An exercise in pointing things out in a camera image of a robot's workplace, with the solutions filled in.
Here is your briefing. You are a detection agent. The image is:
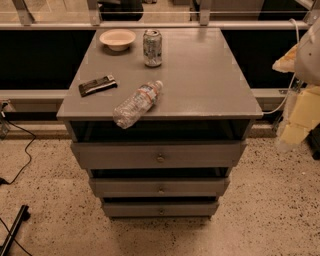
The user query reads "clear plastic water bottle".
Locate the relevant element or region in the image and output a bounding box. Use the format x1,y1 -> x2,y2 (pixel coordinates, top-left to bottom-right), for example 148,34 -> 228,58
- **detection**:
113,80 -> 163,129

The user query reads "white cable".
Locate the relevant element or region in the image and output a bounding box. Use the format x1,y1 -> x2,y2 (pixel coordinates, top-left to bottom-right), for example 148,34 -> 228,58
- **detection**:
262,18 -> 301,116

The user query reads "grey wooden drawer cabinet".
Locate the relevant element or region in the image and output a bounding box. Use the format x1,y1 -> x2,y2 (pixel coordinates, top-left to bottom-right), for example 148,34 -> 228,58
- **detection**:
57,28 -> 262,206

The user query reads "metal window railing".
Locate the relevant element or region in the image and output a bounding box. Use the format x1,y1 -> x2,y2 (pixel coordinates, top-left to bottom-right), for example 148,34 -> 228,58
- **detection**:
0,0 -> 320,30

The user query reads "grey top drawer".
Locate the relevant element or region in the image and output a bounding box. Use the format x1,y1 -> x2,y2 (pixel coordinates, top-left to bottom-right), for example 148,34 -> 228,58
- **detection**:
71,141 -> 246,169

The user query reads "black snack bar wrapper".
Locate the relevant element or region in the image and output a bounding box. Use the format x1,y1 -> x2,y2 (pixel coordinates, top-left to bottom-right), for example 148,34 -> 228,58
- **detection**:
78,75 -> 118,97

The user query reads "silver soda can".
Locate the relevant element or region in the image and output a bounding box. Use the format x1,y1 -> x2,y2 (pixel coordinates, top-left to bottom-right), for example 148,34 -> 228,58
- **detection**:
143,29 -> 162,67

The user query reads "grey bottom drawer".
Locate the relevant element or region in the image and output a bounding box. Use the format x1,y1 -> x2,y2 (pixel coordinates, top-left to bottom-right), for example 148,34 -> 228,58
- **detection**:
102,202 -> 219,217

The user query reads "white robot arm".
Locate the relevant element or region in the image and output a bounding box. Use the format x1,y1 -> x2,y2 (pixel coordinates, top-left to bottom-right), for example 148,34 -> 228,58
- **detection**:
272,19 -> 320,152

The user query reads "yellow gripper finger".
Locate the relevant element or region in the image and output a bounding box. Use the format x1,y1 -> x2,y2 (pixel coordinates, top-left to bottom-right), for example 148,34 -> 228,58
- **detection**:
272,45 -> 297,73
276,124 -> 309,152

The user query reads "black floor cable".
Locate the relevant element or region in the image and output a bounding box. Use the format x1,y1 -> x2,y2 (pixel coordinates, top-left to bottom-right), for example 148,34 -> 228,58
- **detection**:
0,109 -> 37,186

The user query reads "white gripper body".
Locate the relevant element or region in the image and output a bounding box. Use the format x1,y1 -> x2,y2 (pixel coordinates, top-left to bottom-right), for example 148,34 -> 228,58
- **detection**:
289,85 -> 320,131

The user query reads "grey drawer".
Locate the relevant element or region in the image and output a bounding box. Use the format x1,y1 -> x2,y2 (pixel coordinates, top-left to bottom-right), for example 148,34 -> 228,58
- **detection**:
89,178 -> 230,198
71,141 -> 246,169
102,202 -> 219,217

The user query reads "white paper bowl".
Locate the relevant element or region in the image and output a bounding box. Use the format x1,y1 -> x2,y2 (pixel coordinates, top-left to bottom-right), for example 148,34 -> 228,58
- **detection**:
99,29 -> 136,52

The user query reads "black stand leg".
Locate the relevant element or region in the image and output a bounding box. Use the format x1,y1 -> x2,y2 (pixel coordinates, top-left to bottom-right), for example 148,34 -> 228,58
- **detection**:
0,205 -> 30,256

